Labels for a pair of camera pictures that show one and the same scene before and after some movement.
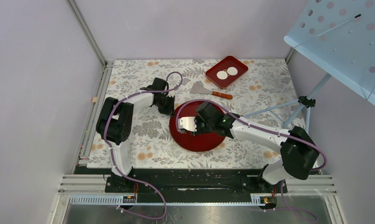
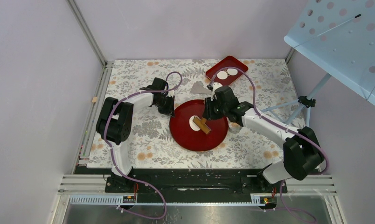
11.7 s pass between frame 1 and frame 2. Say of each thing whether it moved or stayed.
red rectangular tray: stayed
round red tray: stayed
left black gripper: stayed
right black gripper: moved
